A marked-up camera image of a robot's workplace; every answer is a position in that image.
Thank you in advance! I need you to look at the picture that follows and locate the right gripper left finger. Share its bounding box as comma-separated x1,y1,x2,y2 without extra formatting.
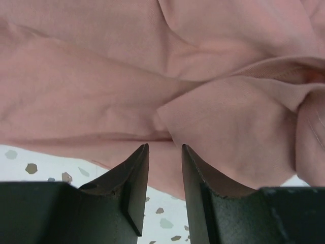
1,144,149,244

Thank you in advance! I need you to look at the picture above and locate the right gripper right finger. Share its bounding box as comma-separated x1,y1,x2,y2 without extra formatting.
182,145,324,244

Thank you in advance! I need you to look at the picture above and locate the pink printed t shirt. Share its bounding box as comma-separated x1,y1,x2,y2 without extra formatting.
1,1,324,198

